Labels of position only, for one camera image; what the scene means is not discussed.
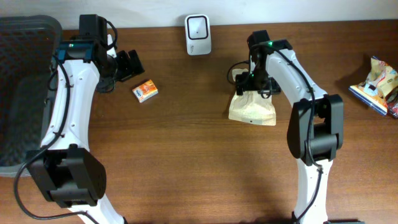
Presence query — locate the red black snack packet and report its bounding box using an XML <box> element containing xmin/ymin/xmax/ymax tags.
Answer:
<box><xmin>386</xmin><ymin>89</ymin><xmax>398</xmax><ymax>119</ymax></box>

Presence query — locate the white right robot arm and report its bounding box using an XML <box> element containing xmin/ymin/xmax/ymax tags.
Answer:
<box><xmin>235</xmin><ymin>30</ymin><xmax>344</xmax><ymax>223</ymax></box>

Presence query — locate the beige brown snack pouch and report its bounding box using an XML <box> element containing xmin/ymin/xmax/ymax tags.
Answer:
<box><xmin>228</xmin><ymin>68</ymin><xmax>277</xmax><ymax>127</ymax></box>

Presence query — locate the yellow chip bag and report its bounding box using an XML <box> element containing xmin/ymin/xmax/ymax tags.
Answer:
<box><xmin>349</xmin><ymin>56</ymin><xmax>397</xmax><ymax>116</ymax></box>

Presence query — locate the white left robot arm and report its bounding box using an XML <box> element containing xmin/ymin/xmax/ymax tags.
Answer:
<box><xmin>22</xmin><ymin>14</ymin><xmax>144</xmax><ymax>223</ymax></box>

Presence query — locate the grey plastic basket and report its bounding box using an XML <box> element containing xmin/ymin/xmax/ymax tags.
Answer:
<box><xmin>1</xmin><ymin>15</ymin><xmax>62</xmax><ymax>177</ymax></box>

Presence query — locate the small orange box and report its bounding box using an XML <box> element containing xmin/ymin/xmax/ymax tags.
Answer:
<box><xmin>132</xmin><ymin>80</ymin><xmax>159</xmax><ymax>103</ymax></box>

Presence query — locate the white barcode scanner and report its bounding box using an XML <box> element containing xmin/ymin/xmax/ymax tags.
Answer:
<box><xmin>184</xmin><ymin>14</ymin><xmax>211</xmax><ymax>56</ymax></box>

